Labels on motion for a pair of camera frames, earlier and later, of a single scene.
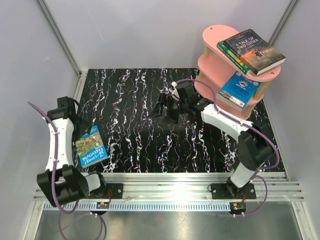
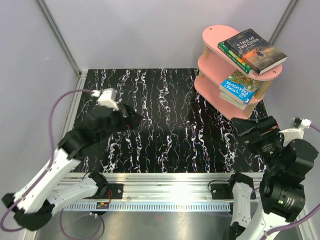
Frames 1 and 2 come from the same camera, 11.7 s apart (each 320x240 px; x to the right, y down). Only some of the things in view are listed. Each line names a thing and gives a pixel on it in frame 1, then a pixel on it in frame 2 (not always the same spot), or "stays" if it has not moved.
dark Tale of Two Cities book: x=253 y=51 stays
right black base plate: x=221 y=191 stays
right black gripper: x=157 y=110 → x=268 y=126
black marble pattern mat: x=122 y=101 stays
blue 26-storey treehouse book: x=91 y=148 → x=240 y=87
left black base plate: x=114 y=191 stays
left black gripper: x=84 y=126 → x=130 y=122
